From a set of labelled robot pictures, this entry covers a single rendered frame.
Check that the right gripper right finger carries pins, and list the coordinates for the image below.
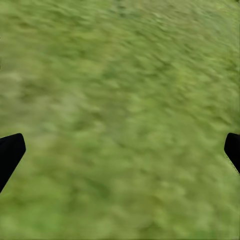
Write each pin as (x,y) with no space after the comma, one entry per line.
(232,149)

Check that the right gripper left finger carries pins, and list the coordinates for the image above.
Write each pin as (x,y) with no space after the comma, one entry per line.
(12,149)

